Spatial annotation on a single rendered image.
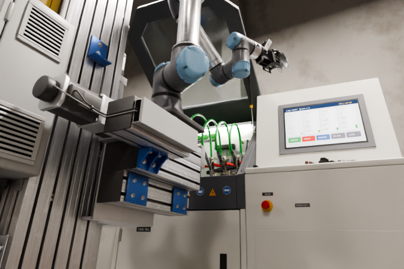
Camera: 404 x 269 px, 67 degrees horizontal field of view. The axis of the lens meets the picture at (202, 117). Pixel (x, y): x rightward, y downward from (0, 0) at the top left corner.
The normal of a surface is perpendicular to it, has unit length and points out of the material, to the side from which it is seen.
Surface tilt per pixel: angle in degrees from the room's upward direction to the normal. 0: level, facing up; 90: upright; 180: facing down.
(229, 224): 90
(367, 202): 90
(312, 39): 90
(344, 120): 76
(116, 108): 90
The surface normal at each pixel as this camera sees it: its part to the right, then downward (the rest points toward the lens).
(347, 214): -0.38, -0.38
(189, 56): 0.57, -0.19
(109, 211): 0.87, -0.18
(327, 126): -0.36, -0.59
